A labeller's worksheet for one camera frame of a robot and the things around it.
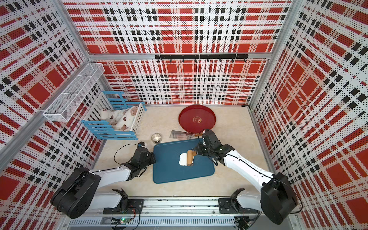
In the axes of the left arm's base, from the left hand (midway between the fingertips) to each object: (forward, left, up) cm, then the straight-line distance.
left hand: (156, 154), depth 93 cm
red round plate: (+30, -27, 0) cm, 40 cm away
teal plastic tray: (-3, -7, +1) cm, 7 cm away
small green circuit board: (-36, +10, +2) cm, 37 cm away
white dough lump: (-5, -18, +1) cm, 19 cm away
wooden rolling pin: (-2, -23, +2) cm, 23 cm away
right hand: (-2, -28, +11) cm, 30 cm away
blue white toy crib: (+16, +39, +6) cm, 43 cm away
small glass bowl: (+12, +2, 0) cm, 12 cm away
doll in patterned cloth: (+25, +29, +6) cm, 39 cm away
